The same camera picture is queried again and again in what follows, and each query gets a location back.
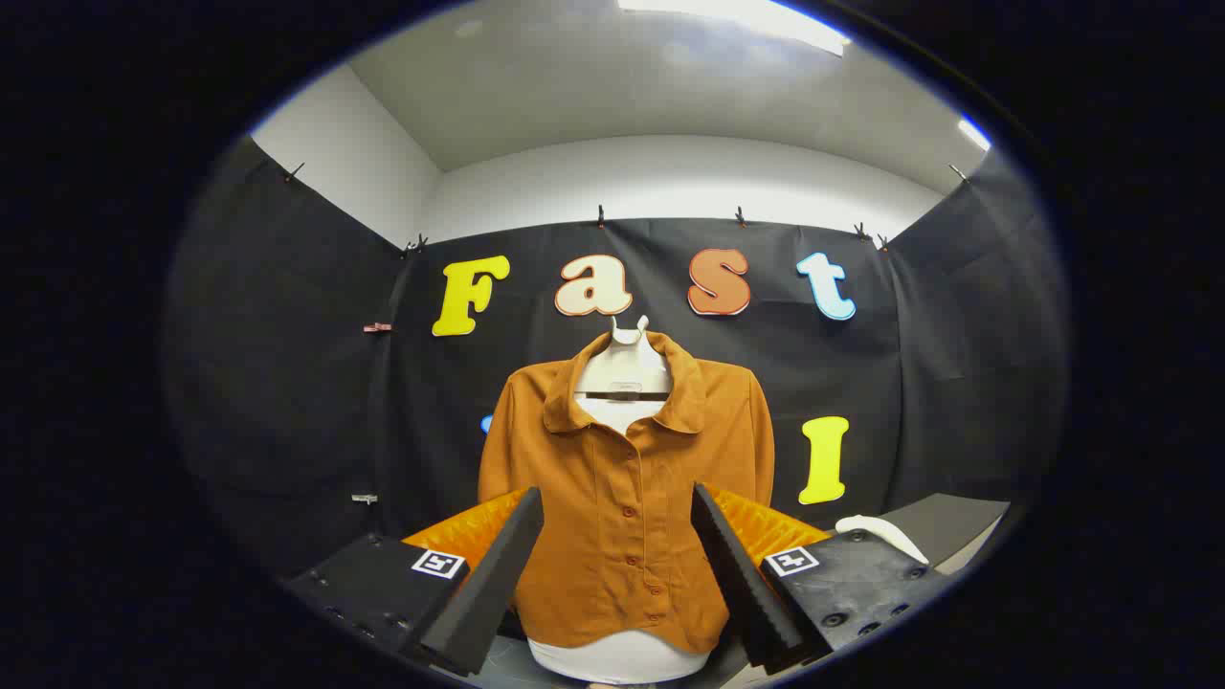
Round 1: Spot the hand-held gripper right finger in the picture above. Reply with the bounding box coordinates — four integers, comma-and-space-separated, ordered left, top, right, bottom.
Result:
691, 483, 958, 671

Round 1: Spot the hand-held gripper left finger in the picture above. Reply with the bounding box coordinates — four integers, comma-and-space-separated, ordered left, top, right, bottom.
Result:
282, 486, 545, 677

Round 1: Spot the brown button-up shirt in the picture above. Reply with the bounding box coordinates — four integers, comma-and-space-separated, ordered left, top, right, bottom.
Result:
477, 331, 776, 656

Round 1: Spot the white garment steamer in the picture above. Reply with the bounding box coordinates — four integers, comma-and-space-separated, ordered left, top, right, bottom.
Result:
835, 514, 930, 566

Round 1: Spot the black backdrop cloth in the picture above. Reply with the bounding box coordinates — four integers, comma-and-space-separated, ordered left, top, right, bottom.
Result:
163, 134, 1068, 594

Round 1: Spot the long ceiling light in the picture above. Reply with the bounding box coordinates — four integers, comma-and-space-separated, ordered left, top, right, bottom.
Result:
617, 0, 853, 56

